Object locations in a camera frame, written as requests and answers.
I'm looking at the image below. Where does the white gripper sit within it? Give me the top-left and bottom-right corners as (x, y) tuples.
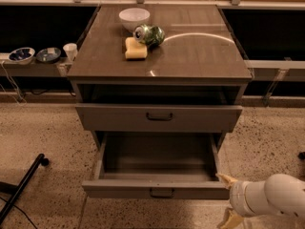
(216, 173), (252, 229)

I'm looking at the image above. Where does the grey drawer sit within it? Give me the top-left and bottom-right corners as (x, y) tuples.
(83, 133), (229, 200)
(76, 103), (242, 133)

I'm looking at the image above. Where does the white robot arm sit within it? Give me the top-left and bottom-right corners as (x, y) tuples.
(216, 173), (305, 229)

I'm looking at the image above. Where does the grey drawer cabinet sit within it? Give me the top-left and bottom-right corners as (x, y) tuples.
(66, 3), (254, 151)

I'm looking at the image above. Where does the grey top drawer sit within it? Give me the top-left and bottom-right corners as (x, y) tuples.
(76, 103), (242, 133)

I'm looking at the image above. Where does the yellow sponge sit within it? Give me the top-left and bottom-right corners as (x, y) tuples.
(125, 37), (148, 59)

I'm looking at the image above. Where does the black chair leg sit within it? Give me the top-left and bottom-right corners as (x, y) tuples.
(0, 154), (49, 224)

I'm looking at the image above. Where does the white bowl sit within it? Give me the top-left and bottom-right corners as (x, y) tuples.
(119, 8), (150, 31)

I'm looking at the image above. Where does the white paper cup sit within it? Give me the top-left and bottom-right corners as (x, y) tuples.
(63, 43), (78, 61)

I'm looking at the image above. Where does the blue grey bowl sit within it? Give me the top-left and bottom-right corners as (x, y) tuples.
(36, 47), (61, 64)

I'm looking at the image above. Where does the grey side shelf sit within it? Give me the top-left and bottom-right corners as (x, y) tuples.
(0, 53), (71, 77)

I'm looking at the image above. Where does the blue patterned bowl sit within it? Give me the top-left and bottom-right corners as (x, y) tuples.
(9, 47), (35, 65)

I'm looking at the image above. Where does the black floor cable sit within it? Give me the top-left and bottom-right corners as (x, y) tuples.
(0, 196), (38, 229)

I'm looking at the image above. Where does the white hanging cable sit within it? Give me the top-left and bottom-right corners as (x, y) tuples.
(0, 60), (27, 105)

